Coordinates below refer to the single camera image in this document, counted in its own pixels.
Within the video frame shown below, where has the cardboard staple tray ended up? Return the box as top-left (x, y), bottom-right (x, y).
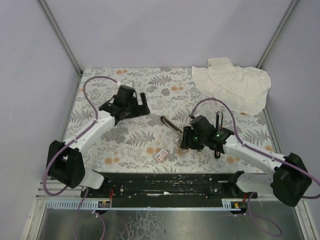
top-left (173, 138), bottom-right (188, 154)

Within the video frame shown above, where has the black stapler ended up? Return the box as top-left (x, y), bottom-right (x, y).
top-left (214, 110), bottom-right (224, 159)

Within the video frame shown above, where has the silver stapler magazine rail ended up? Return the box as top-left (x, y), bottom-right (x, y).
top-left (160, 116), bottom-right (183, 140)

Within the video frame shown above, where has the red white staple box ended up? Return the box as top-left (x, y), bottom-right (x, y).
top-left (153, 148), bottom-right (168, 162)

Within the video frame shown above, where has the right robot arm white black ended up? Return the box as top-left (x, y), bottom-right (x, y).
top-left (180, 115), bottom-right (312, 207)

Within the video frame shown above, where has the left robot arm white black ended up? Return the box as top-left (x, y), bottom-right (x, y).
top-left (44, 85), bottom-right (150, 189)

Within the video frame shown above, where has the cream white cloth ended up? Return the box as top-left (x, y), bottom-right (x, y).
top-left (191, 57), bottom-right (272, 115)

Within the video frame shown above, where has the aluminium extrusion crossbar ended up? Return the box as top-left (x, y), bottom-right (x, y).
top-left (36, 180), bottom-right (82, 198)

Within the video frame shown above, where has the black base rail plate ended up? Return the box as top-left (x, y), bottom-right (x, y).
top-left (81, 171), bottom-right (251, 215)

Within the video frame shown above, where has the left aluminium frame post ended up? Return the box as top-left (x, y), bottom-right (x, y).
top-left (36, 0), bottom-right (83, 76)

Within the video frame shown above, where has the aluminium frame post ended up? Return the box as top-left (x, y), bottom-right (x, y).
top-left (256, 0), bottom-right (301, 69)
top-left (36, 0), bottom-right (83, 76)

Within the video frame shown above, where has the white slotted cable duct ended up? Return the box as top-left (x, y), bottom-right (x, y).
top-left (46, 199), bottom-right (112, 210)

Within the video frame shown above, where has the right aluminium frame post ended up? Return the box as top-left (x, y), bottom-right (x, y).
top-left (256, 0), bottom-right (301, 69)

